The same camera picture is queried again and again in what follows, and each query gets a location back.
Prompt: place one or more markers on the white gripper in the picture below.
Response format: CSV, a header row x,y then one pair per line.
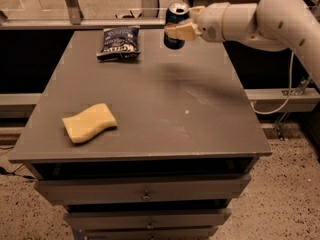
x,y
210,23

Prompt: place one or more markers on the blue pepsi can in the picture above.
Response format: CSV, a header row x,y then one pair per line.
x,y
176,13

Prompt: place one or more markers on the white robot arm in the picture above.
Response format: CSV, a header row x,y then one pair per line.
x,y
269,25

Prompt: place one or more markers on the blue chip bag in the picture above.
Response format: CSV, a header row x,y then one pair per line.
x,y
119,43

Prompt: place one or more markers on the grey drawer cabinet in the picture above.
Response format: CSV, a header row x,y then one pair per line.
x,y
179,113

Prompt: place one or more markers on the yellow sponge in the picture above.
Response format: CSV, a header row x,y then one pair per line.
x,y
87,124

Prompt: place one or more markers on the top grey drawer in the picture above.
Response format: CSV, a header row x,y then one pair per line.
x,y
135,190

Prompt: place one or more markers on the grey drawer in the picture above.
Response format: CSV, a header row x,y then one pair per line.
x,y
135,190
152,219
192,233

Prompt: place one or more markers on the middle grey drawer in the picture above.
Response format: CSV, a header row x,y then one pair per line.
x,y
152,219

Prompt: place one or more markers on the bottom grey drawer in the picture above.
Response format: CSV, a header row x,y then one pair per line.
x,y
192,233

